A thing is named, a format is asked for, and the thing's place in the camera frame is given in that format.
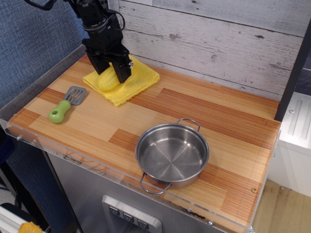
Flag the black right frame post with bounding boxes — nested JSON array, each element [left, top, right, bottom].
[[274, 21, 311, 122]]

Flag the white side cabinet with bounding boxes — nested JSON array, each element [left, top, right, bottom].
[[267, 92, 311, 196]]

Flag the yellow black object bottom left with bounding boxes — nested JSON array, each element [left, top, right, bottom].
[[18, 222, 43, 233]]

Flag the silver button control panel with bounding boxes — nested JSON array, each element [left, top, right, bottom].
[[102, 195, 163, 233]]

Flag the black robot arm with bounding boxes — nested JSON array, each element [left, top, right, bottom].
[[70, 0, 133, 83]]

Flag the clear acrylic front guard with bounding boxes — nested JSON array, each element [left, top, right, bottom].
[[0, 118, 255, 231]]

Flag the green handled grey spatula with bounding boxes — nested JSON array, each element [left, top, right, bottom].
[[49, 86, 86, 124]]

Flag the yellow folded cloth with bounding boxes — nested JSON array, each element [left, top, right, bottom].
[[83, 56, 160, 106]]

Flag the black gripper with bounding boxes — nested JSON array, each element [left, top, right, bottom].
[[83, 23, 133, 83]]

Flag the stainless steel pot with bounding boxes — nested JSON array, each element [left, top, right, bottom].
[[135, 118, 209, 195]]

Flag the yellow plastic corn cob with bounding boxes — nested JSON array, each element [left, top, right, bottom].
[[96, 66, 120, 92]]

